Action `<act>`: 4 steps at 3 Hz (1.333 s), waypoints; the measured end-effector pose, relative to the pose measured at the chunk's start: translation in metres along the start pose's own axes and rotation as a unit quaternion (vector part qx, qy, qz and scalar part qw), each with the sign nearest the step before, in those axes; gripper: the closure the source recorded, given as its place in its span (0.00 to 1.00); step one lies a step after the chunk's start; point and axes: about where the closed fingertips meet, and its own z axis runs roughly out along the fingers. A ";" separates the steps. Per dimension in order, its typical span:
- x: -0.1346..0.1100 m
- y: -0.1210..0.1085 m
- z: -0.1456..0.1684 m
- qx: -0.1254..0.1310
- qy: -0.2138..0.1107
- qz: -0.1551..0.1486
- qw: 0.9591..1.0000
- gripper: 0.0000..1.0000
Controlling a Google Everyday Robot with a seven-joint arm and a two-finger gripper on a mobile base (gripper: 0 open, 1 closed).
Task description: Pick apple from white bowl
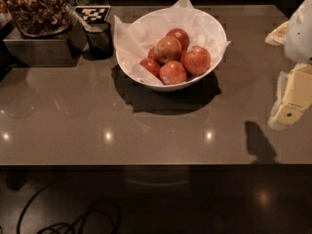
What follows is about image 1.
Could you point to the red apple top centre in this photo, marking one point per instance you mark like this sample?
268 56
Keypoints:
167 49

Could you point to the red apple right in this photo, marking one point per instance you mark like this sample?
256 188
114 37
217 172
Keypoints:
197 60

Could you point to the red apple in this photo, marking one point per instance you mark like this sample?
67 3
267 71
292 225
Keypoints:
173 73
151 65
167 49
181 35
197 60

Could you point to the red apple left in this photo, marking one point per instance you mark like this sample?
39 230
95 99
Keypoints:
151 65

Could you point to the white spoon in cup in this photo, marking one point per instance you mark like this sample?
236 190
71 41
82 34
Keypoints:
74 14

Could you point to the black white marker tag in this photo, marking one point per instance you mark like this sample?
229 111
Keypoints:
93 13

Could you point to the red apple front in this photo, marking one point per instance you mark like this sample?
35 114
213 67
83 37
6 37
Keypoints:
173 73

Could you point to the white paper liner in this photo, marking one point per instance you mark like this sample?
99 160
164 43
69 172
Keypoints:
132 41

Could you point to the red apple hidden middle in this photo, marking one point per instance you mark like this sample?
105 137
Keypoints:
151 54

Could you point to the red apple back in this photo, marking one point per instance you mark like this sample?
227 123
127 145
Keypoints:
181 35

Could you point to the glass jar of nuts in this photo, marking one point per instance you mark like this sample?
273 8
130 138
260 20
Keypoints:
38 18

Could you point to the black mesh cup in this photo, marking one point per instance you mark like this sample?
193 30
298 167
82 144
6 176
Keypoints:
100 40

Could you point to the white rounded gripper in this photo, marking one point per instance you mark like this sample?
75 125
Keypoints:
299 38

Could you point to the grey metal box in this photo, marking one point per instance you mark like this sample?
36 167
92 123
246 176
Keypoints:
62 50

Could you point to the white bowl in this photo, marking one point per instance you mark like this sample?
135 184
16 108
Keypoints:
170 49

